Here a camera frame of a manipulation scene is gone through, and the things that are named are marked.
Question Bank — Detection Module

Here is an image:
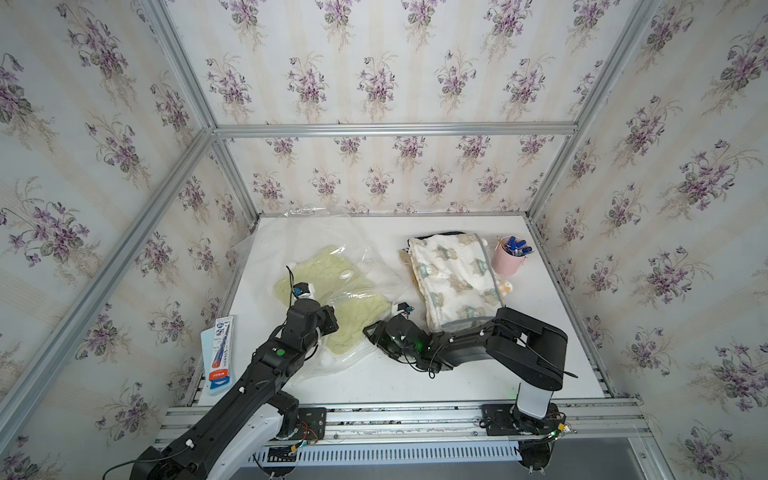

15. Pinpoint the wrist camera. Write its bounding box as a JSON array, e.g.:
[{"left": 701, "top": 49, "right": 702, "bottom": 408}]
[
  {"left": 291, "top": 282, "right": 315, "bottom": 299},
  {"left": 392, "top": 302, "right": 414, "bottom": 319}
]

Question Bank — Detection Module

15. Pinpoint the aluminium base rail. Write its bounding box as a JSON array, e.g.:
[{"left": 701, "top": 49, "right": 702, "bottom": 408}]
[{"left": 161, "top": 395, "right": 652, "bottom": 448}]

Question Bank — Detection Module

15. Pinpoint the clear plastic vacuum bag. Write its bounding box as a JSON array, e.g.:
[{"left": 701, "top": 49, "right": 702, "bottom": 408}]
[{"left": 230, "top": 213, "right": 406, "bottom": 381}]

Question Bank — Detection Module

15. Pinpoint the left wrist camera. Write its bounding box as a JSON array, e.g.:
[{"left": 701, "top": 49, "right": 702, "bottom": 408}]
[{"left": 291, "top": 282, "right": 315, "bottom": 299}]

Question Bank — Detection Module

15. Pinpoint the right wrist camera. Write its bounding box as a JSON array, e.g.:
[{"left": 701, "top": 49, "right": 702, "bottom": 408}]
[{"left": 392, "top": 302, "right": 414, "bottom": 319}]

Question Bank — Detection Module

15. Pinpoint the pink cup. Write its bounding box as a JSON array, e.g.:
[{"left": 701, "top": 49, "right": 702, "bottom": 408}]
[{"left": 491, "top": 242, "right": 526, "bottom": 277}]

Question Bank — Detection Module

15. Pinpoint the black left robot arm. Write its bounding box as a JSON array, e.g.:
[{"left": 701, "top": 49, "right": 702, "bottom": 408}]
[{"left": 102, "top": 298, "right": 338, "bottom": 479}]

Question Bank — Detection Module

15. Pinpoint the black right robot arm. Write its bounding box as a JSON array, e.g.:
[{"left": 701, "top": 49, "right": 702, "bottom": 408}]
[{"left": 363, "top": 307, "right": 570, "bottom": 421}]

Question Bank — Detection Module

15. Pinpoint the light green fleece blanket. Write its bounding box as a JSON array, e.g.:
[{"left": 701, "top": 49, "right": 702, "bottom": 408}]
[{"left": 273, "top": 246, "right": 400, "bottom": 359}]

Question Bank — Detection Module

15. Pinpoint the white label card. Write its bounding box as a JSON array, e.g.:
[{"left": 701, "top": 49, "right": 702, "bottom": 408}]
[{"left": 200, "top": 316, "right": 235, "bottom": 391}]

